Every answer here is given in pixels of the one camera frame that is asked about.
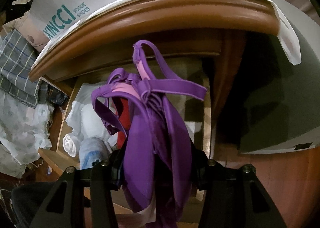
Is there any white towel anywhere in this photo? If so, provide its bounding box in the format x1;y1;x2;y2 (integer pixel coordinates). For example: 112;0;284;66
62;133;80;158

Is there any wooden drawer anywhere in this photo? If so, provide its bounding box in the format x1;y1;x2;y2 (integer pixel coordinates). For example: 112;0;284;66
37;55;213;228

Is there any large white cloth bundle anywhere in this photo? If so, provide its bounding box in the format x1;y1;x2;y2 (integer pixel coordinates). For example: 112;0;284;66
66;82;118;148

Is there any purple bra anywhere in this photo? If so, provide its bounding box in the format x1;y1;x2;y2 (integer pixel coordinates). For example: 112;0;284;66
91;40;207;227

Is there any red knitted garment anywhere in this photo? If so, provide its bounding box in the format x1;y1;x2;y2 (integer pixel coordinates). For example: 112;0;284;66
117;98;131;149

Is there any grey white rolled cloth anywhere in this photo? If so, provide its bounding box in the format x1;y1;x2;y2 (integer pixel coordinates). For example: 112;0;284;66
79;137;112;169

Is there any white dotted fabric pile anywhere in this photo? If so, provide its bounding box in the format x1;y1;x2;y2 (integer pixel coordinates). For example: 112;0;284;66
1;91;54;179

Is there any grey mattress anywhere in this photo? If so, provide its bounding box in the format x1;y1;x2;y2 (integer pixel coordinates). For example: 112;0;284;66
240;0;319;154

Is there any grey plaid cloth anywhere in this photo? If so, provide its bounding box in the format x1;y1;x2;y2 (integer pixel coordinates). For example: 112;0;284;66
1;30;48;108

